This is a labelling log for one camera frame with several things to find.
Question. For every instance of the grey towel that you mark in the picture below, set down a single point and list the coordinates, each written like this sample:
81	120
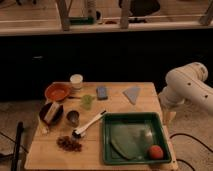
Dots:
132	94

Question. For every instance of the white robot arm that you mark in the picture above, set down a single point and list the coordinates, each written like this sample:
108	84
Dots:
187	83

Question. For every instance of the green plastic tray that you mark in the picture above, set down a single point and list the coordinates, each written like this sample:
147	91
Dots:
154	135

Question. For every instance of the blue sponge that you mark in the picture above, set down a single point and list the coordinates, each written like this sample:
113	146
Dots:
101	93

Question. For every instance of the white cup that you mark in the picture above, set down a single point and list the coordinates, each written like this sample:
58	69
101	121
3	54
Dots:
76	81

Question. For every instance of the small metal cup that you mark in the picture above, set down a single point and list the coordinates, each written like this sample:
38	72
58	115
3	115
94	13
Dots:
72	118

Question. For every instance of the orange bowl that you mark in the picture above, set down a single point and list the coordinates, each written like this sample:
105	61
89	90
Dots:
57	92

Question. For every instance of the white box in bowl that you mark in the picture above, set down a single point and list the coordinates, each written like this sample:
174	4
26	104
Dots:
51	112

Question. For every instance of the wooden table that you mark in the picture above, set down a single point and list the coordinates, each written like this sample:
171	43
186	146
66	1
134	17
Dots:
44	155

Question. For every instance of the black bowl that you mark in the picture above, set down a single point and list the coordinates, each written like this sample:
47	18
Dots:
55	119

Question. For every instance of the pile of brown nuts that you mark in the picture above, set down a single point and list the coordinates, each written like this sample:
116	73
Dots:
68	144

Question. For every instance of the garlic bulb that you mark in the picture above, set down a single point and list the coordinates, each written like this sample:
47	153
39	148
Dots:
44	129

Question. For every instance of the black pole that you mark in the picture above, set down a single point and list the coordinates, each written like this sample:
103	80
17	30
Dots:
16	149

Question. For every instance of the white handled brush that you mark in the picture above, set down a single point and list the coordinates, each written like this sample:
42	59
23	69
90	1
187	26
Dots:
79	132

